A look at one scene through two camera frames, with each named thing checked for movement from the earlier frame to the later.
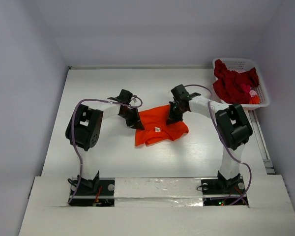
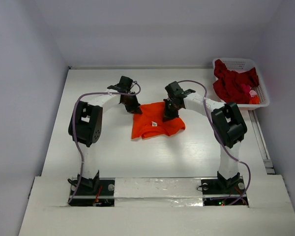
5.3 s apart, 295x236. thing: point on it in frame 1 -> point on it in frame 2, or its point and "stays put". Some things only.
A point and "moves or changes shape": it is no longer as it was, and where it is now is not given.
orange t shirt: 156,130 moves or changes shape
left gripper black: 135,123 -> 134,108
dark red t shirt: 233,87 stays put
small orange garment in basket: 254,100 stays put
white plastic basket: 243,65 stays put
